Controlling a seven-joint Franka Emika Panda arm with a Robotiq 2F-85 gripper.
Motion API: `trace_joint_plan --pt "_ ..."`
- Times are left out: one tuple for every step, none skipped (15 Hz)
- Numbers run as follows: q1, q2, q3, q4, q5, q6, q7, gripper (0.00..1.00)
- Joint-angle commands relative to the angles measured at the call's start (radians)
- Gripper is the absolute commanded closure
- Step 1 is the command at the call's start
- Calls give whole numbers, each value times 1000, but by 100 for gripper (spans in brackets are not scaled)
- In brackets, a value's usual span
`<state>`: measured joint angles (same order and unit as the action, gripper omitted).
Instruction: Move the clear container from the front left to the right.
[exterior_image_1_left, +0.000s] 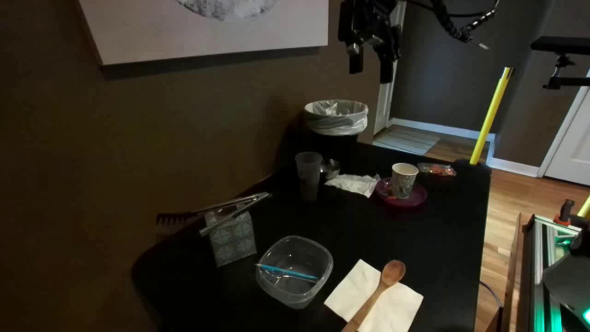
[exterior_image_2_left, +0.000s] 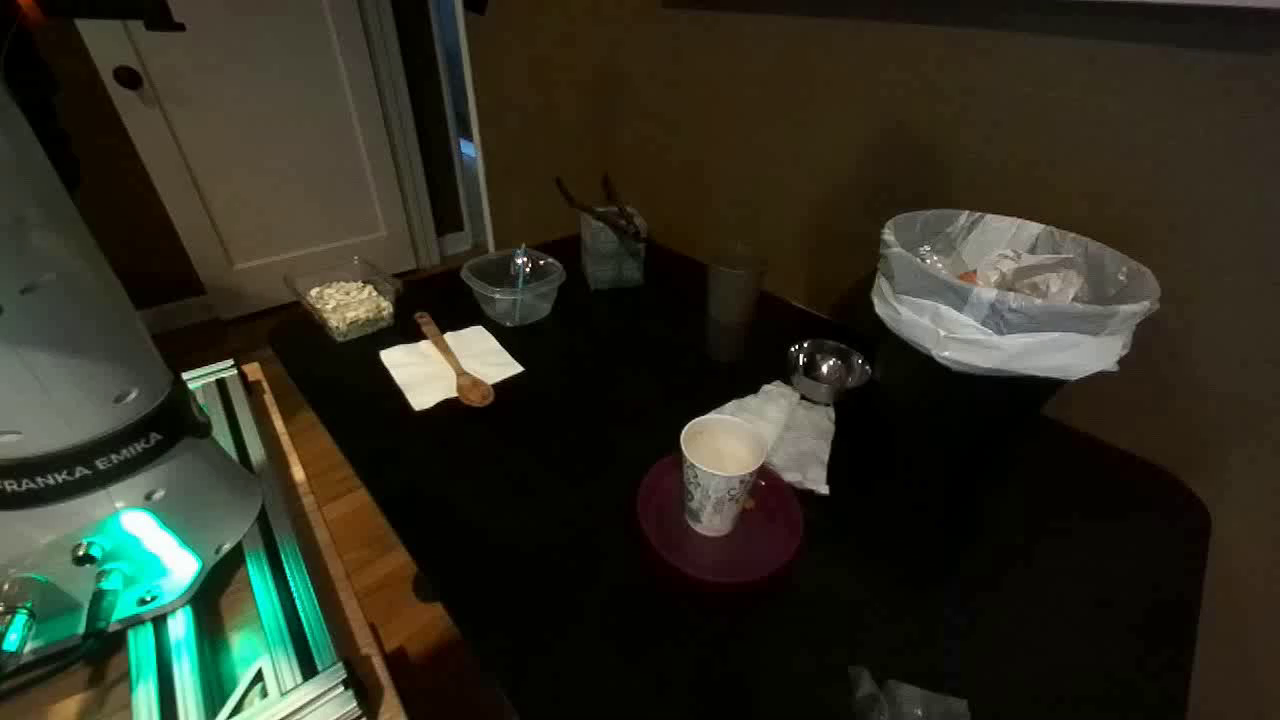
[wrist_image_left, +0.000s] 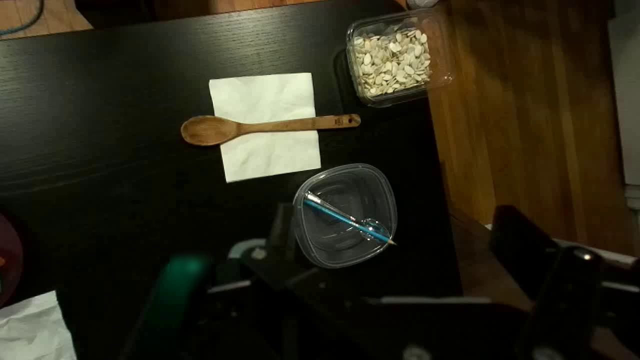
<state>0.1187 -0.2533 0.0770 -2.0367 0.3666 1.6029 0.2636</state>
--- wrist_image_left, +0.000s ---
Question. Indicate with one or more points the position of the clear container with oats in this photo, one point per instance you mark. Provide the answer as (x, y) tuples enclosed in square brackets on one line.
[(399, 56)]

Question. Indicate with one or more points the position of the crumpled white paper towel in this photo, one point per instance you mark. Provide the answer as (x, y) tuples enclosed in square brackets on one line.
[(35, 329)]

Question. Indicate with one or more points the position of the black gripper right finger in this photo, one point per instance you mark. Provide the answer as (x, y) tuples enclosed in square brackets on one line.
[(572, 290)]

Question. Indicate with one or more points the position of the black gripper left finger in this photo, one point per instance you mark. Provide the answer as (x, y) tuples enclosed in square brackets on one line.
[(259, 302)]

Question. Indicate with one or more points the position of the clear round plastic bowl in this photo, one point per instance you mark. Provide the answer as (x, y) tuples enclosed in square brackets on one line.
[(357, 188)]

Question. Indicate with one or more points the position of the blue pen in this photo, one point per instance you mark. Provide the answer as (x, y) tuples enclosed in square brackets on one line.
[(366, 226)]

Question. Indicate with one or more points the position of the wooden spoon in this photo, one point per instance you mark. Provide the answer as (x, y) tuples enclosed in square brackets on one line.
[(212, 130)]

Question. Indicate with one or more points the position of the maroon round plate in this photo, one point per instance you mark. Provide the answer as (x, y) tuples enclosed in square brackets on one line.
[(11, 259)]

